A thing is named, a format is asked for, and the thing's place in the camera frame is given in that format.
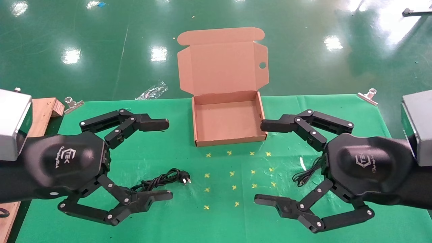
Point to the brown wooden board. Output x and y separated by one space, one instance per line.
44 111

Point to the small white scrap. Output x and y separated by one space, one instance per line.
302 164

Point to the blue floor tape piece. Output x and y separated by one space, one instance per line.
101 4

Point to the green table cloth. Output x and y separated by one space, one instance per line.
202 222

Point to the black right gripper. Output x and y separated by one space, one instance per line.
368 165

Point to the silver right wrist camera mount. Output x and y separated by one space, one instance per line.
420 125

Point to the clear plastic bag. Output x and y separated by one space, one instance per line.
153 91

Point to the silver metal table clamp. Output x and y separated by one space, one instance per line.
368 97
72 105

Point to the black floor stand base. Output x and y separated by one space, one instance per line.
416 11

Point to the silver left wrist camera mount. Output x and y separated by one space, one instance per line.
11 121

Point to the open brown cardboard box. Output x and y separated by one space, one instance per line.
219 67

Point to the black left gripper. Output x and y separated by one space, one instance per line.
64 162

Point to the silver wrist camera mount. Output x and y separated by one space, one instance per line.
11 121
420 125

